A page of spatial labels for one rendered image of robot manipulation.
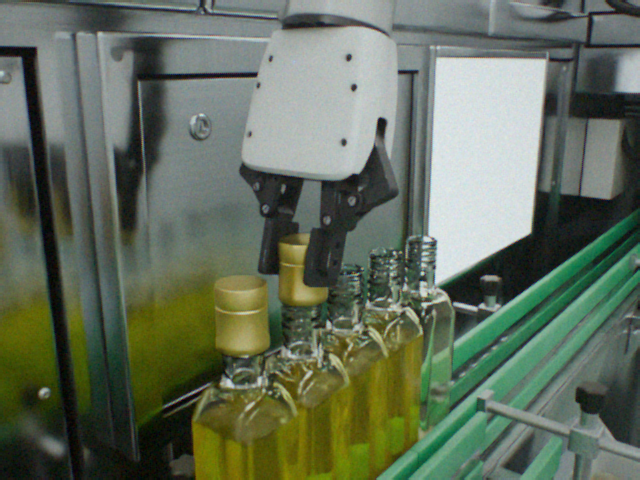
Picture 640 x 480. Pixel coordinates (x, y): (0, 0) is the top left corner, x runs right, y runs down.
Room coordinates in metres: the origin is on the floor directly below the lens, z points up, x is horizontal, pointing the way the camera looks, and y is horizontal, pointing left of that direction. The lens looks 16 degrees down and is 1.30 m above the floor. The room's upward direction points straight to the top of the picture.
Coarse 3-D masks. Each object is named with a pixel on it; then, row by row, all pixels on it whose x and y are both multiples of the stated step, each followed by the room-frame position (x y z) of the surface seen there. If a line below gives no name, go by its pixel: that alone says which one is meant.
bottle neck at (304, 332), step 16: (288, 304) 0.42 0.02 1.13; (320, 304) 0.44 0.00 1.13; (288, 320) 0.42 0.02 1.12; (304, 320) 0.42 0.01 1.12; (320, 320) 0.43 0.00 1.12; (288, 336) 0.42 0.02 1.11; (304, 336) 0.42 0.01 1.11; (320, 336) 0.43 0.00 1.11; (288, 352) 0.42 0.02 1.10; (304, 352) 0.42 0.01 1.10; (320, 352) 0.43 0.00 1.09
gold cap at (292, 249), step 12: (288, 240) 0.43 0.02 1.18; (300, 240) 0.43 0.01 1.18; (288, 252) 0.42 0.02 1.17; (300, 252) 0.42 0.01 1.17; (288, 264) 0.42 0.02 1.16; (300, 264) 0.42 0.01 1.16; (288, 276) 0.42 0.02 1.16; (300, 276) 0.42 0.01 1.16; (288, 288) 0.42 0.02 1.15; (300, 288) 0.42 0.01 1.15; (312, 288) 0.42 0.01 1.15; (324, 288) 0.43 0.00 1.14; (288, 300) 0.42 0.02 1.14; (300, 300) 0.42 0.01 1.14; (312, 300) 0.42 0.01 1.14; (324, 300) 0.43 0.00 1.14
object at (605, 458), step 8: (600, 456) 0.69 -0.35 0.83; (608, 456) 0.69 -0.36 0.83; (616, 456) 0.69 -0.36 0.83; (600, 464) 0.69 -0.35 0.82; (608, 464) 0.69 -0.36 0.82; (616, 464) 0.69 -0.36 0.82; (624, 464) 0.68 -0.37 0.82; (632, 464) 0.68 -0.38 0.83; (592, 472) 0.67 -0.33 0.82; (608, 472) 0.69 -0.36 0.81; (616, 472) 0.69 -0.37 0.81; (624, 472) 0.68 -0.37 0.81; (632, 472) 0.68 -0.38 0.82
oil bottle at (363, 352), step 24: (336, 336) 0.47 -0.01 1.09; (360, 336) 0.47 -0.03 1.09; (360, 360) 0.45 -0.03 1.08; (384, 360) 0.48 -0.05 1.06; (360, 384) 0.45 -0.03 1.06; (384, 384) 0.48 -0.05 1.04; (360, 408) 0.45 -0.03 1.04; (384, 408) 0.48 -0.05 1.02; (360, 432) 0.45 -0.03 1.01; (384, 432) 0.48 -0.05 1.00; (360, 456) 0.45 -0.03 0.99; (384, 456) 0.48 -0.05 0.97
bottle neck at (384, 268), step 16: (368, 256) 0.52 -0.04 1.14; (384, 256) 0.52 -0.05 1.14; (400, 256) 0.52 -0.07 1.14; (368, 272) 0.53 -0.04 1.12; (384, 272) 0.51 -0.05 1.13; (400, 272) 0.52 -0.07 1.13; (368, 288) 0.53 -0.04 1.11; (384, 288) 0.51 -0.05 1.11; (400, 288) 0.53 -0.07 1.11; (368, 304) 0.52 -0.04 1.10; (384, 304) 0.51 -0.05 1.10; (400, 304) 0.53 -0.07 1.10
